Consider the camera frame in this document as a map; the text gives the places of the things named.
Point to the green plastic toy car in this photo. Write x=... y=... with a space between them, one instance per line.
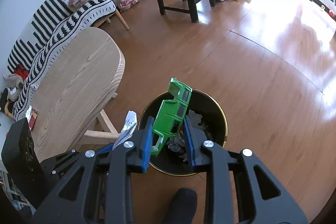
x=171 y=114

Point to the black round trash bin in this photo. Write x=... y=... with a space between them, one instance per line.
x=207 y=119

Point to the person's black sock foot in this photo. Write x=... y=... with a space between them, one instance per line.
x=182 y=208

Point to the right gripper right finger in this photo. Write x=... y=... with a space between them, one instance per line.
x=194 y=139

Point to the black white striped sofa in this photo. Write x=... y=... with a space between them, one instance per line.
x=52 y=27

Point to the red green snack package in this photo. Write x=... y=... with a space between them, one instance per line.
x=31 y=115

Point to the wooden oval table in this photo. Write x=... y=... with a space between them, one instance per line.
x=71 y=98

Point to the white paper receipt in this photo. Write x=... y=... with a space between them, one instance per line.
x=127 y=129

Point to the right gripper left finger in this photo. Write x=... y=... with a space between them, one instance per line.
x=143 y=140

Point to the plush toy on sofa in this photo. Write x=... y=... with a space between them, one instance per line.
x=14 y=85

